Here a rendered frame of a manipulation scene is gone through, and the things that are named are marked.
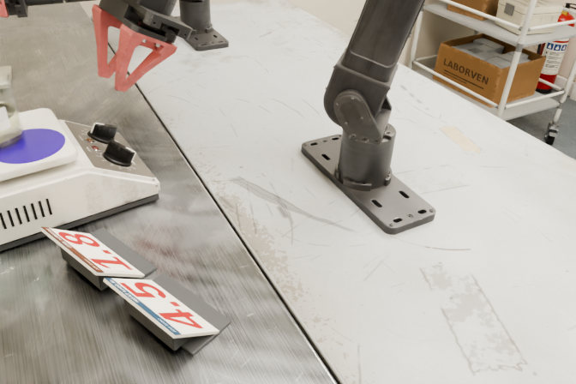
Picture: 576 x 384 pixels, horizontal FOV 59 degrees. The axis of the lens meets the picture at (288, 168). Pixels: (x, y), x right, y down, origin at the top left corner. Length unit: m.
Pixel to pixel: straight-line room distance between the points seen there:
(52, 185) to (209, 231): 0.16
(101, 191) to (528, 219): 0.48
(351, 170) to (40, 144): 0.34
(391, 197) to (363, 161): 0.05
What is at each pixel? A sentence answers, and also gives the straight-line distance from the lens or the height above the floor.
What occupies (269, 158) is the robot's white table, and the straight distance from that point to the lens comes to 0.67.
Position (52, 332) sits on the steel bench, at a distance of 0.49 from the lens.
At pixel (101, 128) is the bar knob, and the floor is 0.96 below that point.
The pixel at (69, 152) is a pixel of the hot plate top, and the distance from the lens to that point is 0.55.
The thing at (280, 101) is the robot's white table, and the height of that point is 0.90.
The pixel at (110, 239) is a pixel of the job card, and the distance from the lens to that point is 0.56.
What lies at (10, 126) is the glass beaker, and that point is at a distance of 0.56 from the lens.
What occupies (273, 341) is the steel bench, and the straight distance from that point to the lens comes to 0.46.
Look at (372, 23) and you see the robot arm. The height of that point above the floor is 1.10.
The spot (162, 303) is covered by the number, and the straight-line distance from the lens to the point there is 0.46.
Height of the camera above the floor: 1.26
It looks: 33 degrees down
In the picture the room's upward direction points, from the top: 3 degrees clockwise
